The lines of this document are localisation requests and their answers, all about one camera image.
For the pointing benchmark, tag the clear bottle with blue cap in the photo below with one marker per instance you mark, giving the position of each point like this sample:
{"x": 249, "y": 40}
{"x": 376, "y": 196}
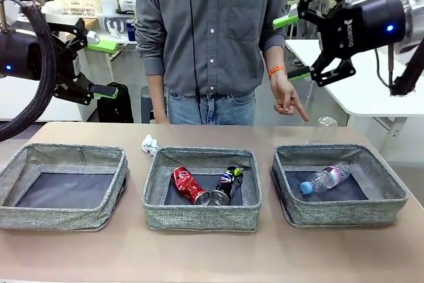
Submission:
{"x": 326, "y": 178}

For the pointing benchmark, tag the person's right forearm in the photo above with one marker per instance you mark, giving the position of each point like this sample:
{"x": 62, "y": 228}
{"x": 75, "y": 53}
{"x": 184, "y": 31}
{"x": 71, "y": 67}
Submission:
{"x": 156, "y": 94}

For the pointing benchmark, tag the white lattice crate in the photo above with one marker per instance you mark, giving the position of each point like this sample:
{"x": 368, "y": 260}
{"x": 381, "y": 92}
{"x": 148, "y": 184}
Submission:
{"x": 79, "y": 6}

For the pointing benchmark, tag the crushed black soda can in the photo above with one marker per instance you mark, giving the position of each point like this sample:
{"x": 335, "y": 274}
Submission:
{"x": 227, "y": 187}

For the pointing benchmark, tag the white side table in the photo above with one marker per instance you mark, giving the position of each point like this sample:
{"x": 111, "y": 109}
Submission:
{"x": 129, "y": 41}

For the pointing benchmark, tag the white cylindrical container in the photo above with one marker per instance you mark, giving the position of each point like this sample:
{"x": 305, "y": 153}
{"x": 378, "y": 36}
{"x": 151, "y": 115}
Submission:
{"x": 108, "y": 6}

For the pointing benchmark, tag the orange wrist watch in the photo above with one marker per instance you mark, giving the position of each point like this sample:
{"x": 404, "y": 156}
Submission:
{"x": 276, "y": 71}

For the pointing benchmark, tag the person's left hand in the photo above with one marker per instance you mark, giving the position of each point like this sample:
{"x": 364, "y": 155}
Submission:
{"x": 285, "y": 97}

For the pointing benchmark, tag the large white table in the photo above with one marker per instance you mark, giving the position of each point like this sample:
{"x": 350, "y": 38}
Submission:
{"x": 364, "y": 97}

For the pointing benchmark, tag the person's right hand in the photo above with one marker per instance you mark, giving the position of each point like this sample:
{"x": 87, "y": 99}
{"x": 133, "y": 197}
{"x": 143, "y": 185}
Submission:
{"x": 161, "y": 118}

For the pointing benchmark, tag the clear plastic cup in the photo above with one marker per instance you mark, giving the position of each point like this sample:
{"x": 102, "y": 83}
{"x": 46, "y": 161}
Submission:
{"x": 326, "y": 130}

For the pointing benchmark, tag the white box with logo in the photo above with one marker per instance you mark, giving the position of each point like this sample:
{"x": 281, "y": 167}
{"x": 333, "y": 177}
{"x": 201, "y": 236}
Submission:
{"x": 114, "y": 26}

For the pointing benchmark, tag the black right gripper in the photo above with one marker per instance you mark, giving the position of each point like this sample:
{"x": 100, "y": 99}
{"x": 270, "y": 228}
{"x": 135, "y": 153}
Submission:
{"x": 364, "y": 24}

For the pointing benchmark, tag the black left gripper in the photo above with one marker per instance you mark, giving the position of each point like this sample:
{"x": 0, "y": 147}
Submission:
{"x": 16, "y": 54}

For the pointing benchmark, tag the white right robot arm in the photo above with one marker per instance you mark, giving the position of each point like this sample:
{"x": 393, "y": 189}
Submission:
{"x": 415, "y": 4}

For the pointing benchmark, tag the crumpled white paper ball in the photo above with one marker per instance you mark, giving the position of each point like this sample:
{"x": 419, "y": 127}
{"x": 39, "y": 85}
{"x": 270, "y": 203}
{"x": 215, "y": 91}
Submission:
{"x": 149, "y": 145}

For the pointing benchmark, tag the grey fabric basket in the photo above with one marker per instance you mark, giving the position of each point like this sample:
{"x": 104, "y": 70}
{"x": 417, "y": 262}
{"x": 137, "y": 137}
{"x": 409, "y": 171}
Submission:
{"x": 198, "y": 218}
{"x": 331, "y": 215}
{"x": 49, "y": 218}

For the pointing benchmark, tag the black backpack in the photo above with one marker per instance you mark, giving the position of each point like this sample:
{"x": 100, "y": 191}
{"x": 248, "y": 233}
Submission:
{"x": 116, "y": 110}

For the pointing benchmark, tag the person in grey shirt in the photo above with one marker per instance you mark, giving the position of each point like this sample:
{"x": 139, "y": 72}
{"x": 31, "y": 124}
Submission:
{"x": 212, "y": 31}

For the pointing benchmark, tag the person's left forearm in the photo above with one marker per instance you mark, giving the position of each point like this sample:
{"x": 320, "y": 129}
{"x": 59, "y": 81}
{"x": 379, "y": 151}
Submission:
{"x": 273, "y": 59}

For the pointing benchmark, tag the crushed red soda can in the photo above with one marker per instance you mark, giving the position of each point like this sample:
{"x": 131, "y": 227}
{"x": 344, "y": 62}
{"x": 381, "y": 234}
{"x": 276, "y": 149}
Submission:
{"x": 185, "y": 183}

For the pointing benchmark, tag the blue drink can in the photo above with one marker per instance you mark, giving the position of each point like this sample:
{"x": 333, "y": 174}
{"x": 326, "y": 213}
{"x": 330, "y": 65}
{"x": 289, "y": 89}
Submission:
{"x": 131, "y": 31}

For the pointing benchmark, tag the grey plastic stool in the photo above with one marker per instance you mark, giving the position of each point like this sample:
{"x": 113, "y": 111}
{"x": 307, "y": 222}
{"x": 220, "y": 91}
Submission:
{"x": 147, "y": 104}

